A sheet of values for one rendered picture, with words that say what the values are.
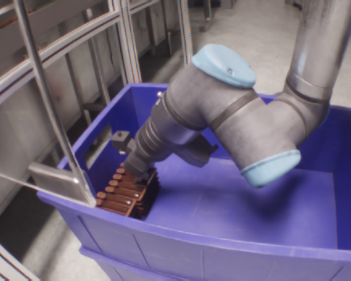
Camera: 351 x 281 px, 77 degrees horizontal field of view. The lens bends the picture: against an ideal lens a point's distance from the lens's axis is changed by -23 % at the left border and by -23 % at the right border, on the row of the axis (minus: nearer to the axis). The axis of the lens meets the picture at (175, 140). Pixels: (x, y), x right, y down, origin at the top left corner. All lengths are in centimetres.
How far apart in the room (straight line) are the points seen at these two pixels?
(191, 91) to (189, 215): 34
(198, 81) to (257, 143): 11
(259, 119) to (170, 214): 36
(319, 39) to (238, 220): 43
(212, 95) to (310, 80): 16
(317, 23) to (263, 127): 17
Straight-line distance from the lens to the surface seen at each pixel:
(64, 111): 124
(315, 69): 41
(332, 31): 39
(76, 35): 78
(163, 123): 44
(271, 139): 37
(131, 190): 63
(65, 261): 93
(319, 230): 66
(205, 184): 70
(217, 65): 36
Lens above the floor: 75
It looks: 38 degrees down
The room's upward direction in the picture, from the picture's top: 8 degrees counter-clockwise
